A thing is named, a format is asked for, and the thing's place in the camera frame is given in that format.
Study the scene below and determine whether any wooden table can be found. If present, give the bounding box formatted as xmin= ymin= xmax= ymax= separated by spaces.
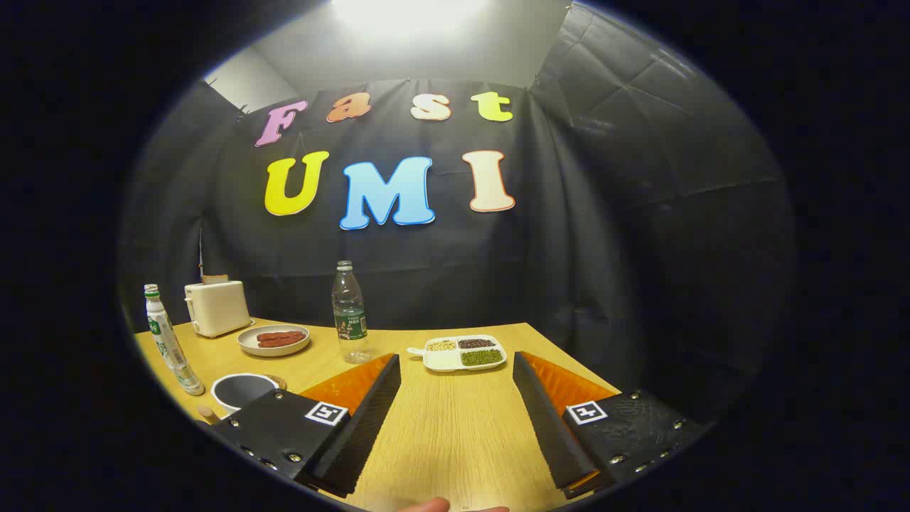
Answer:
xmin=134 ymin=321 xmax=621 ymax=512

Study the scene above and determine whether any white round plate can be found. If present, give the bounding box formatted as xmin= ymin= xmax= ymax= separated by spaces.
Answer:
xmin=237 ymin=324 xmax=311 ymax=358

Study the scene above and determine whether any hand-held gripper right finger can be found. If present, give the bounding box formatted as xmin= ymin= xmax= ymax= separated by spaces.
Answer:
xmin=512 ymin=351 xmax=714 ymax=500

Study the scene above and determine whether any cream toaster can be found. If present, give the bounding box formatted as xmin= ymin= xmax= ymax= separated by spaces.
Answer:
xmin=184 ymin=280 xmax=253 ymax=338

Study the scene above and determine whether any white juice bottle green label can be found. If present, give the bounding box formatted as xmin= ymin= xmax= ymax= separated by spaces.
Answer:
xmin=144 ymin=284 xmax=205 ymax=396

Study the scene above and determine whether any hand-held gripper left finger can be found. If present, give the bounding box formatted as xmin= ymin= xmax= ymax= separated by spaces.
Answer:
xmin=211 ymin=353 xmax=402 ymax=498

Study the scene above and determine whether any white divided dish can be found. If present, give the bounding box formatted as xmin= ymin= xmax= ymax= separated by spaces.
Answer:
xmin=407 ymin=335 xmax=508 ymax=373

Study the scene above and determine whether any white cup with wooden handle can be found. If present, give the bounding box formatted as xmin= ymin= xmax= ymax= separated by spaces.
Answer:
xmin=198 ymin=373 xmax=280 ymax=426

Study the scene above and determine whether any black backdrop cloth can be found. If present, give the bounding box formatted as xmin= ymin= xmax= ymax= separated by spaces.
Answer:
xmin=117 ymin=4 xmax=793 ymax=420

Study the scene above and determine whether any clear plastic water bottle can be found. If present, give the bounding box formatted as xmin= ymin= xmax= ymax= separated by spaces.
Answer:
xmin=332 ymin=261 xmax=371 ymax=364

